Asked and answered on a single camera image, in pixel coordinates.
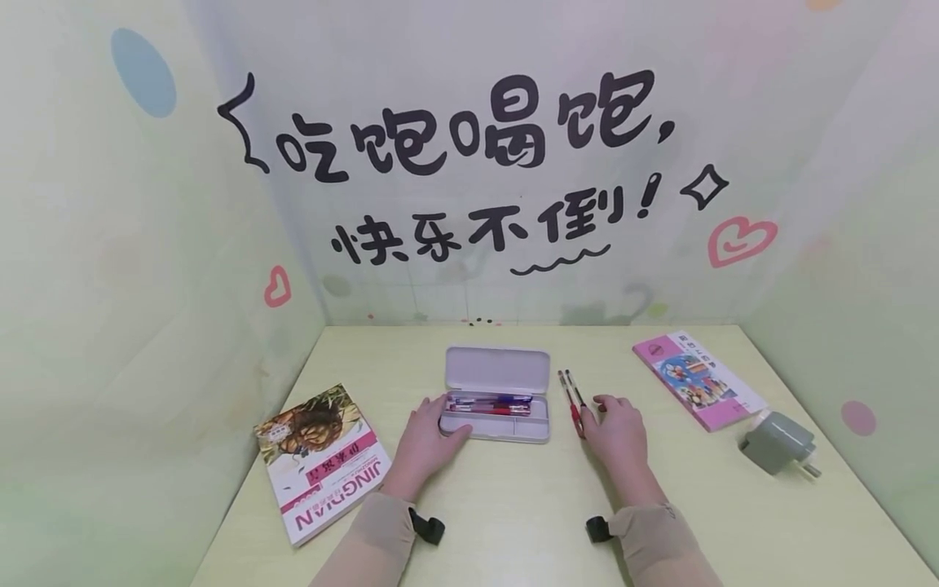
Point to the black capped pen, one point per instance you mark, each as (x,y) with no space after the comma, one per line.
(575,387)

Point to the black wrist band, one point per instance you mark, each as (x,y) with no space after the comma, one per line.
(429,528)
(598,530)

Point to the grey plug adapter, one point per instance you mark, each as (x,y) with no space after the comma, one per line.
(777,442)

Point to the person's left thumb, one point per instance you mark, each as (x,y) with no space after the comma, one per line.
(456,436)

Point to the white pencil case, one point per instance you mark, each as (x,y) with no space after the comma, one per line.
(499,371)

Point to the red capped pen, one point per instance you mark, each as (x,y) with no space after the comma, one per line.
(570,399)
(499,411)

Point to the person's right thumb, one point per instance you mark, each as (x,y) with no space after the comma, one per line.
(589,425)

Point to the red and white book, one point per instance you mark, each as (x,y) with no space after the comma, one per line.
(323,465)

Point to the pink thin book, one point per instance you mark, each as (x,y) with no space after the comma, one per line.
(697,379)

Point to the person's left hand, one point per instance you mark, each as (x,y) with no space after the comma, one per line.
(422,444)

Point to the person's right index finger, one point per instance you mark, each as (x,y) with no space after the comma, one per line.
(607,401)

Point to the person's left fingers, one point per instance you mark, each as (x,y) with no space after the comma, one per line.
(433,405)

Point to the person's right hand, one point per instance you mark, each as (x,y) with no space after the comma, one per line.
(620,440)

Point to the blue capped pen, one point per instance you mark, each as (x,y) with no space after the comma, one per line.
(491,399)

